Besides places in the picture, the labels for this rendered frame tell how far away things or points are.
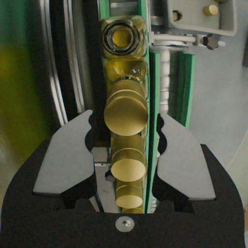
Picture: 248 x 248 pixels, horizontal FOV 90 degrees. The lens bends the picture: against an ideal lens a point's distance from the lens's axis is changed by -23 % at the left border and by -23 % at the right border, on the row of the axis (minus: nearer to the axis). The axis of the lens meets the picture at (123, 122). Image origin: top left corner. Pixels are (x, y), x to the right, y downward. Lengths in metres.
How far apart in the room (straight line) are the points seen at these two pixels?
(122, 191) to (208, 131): 0.57
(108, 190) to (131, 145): 0.53
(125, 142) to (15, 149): 0.13
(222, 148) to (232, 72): 0.37
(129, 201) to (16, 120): 0.16
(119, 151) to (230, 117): 0.62
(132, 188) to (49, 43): 0.25
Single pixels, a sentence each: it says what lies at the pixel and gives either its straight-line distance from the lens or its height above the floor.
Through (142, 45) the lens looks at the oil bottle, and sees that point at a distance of 0.18.
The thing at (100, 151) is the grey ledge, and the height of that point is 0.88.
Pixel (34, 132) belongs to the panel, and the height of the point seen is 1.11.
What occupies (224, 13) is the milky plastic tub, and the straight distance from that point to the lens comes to 0.58.
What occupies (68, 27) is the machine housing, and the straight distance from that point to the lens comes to 0.49.
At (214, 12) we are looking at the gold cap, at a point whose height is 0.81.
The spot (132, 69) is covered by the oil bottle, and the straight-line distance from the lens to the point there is 0.18.
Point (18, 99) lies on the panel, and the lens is 0.20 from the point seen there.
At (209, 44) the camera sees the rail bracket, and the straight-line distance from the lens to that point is 0.29.
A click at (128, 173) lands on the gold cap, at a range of 0.16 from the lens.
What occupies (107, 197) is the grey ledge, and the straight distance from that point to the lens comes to 0.72.
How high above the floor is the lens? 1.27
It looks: 60 degrees down
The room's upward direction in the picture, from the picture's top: 177 degrees counter-clockwise
